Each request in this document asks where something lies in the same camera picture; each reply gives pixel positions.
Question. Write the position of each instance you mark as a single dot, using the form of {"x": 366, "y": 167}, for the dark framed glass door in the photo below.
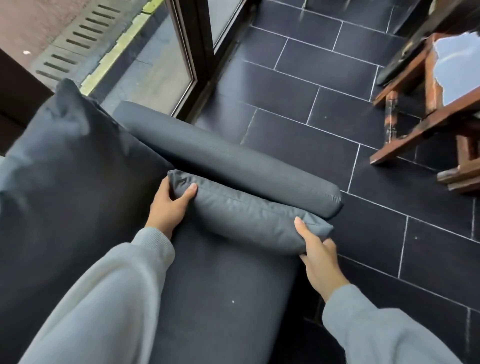
{"x": 195, "y": 52}

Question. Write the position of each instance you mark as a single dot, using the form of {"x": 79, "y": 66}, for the person's right thumb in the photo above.
{"x": 304, "y": 231}

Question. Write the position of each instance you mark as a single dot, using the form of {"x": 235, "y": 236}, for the person's left hand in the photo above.
{"x": 166, "y": 210}

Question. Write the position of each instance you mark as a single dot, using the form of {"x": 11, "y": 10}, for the grey sofa seat cushion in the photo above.
{"x": 225, "y": 300}

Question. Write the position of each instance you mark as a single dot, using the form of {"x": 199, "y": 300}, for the small grey cushion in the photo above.
{"x": 243, "y": 217}

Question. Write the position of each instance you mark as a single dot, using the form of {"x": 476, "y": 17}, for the grey sofa armrest cushion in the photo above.
{"x": 225, "y": 157}

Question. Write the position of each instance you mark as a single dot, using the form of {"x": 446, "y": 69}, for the person's left forearm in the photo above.
{"x": 101, "y": 300}

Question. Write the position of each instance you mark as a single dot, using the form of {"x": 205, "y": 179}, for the metal drain grate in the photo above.
{"x": 78, "y": 37}

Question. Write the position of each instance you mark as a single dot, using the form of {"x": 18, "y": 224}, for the person's right hand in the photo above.
{"x": 322, "y": 264}

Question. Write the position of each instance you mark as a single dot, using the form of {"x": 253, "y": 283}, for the large grey back cushion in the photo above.
{"x": 71, "y": 202}

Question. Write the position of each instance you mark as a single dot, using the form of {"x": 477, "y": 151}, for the black chair cushion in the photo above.
{"x": 403, "y": 56}

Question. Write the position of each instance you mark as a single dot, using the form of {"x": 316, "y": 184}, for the person's right forearm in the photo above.
{"x": 378, "y": 330}

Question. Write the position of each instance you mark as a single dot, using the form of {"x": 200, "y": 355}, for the person's left thumb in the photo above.
{"x": 186, "y": 192}

